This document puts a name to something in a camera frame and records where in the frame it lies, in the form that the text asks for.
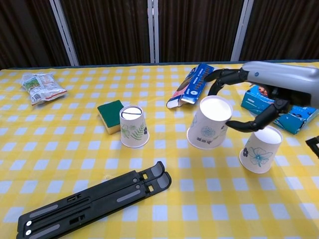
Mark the white green snack packet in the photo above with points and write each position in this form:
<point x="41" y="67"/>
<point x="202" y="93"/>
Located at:
<point x="40" y="87"/>

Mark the yellow white checked tablecloth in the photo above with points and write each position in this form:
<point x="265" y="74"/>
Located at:
<point x="159" y="159"/>

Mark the paper cup large blue flower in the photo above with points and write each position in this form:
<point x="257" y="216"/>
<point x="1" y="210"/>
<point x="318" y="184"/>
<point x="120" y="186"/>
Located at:
<point x="259" y="154"/>

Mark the paper cup green fern print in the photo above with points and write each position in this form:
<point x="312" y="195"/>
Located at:
<point x="133" y="132"/>

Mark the long blue open biscuit box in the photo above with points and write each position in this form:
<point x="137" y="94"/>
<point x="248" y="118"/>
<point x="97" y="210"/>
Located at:
<point x="192" y="89"/>

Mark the white screen frame post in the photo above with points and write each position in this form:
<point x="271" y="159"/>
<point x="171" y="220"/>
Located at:
<point x="240" y="32"/>
<point x="150" y="30"/>
<point x="63" y="32"/>

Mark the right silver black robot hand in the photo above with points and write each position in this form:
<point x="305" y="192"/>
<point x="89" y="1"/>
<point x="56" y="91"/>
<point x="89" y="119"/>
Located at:
<point x="286" y="79"/>

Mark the dark ribbed screen panel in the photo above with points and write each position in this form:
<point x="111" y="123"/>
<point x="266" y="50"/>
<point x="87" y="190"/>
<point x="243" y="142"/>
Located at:
<point x="107" y="30"/>
<point x="199" y="30"/>
<point x="284" y="27"/>
<point x="25" y="32"/>

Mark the paper cup blue round emblem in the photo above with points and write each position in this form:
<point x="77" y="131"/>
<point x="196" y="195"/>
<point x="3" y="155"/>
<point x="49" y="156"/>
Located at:
<point x="207" y="124"/>

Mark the black folding laptop stand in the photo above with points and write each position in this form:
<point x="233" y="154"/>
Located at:
<point x="87" y="206"/>

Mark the blue chocolate cookie box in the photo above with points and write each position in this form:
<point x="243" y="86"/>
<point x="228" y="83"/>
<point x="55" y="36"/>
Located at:
<point x="256" y="102"/>

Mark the green and yellow sponge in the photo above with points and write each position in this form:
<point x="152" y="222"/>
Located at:
<point x="109" y="112"/>

